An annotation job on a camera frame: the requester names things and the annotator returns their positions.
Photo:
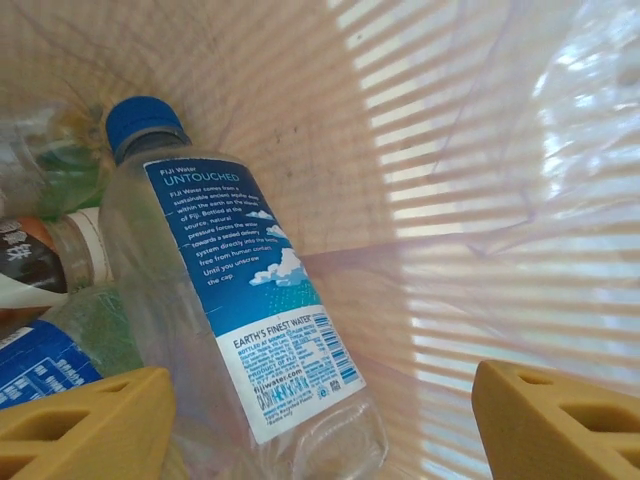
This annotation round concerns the beige mesh waste bin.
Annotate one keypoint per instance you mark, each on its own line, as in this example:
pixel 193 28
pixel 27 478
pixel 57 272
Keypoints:
pixel 380 115

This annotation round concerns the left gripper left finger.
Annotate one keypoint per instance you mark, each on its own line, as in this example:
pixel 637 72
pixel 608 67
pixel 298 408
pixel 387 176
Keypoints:
pixel 140 430

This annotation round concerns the clear unlabelled bottle white cap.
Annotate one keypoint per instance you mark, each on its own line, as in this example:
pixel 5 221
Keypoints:
pixel 20 165

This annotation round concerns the crushed bottle brown label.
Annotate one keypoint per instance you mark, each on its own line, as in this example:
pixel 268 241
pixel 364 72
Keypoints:
pixel 30 260

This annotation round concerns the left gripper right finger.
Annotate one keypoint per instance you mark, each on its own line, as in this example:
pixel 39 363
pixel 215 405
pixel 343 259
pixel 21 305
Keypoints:
pixel 510 425

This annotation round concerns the crushed bottle red blue label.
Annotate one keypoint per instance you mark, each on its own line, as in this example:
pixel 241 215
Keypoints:
pixel 45 360

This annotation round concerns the green Sprite bottle yellow cap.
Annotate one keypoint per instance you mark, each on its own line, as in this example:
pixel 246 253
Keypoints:
pixel 75 195

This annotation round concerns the Fiji water bottle blue cap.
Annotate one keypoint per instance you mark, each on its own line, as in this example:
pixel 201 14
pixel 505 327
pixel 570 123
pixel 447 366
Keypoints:
pixel 240 280

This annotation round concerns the pink plastic bin liner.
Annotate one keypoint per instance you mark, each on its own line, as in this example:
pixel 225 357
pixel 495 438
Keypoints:
pixel 575 150

